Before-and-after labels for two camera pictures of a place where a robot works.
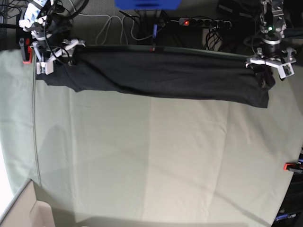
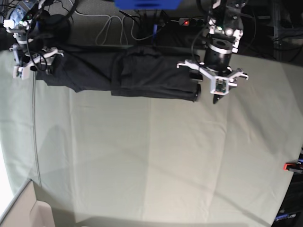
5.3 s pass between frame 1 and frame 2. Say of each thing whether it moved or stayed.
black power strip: stayed
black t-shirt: moved
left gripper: moved
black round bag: stayed
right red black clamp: stayed
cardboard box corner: stayed
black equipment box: stayed
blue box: stayed
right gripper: moved
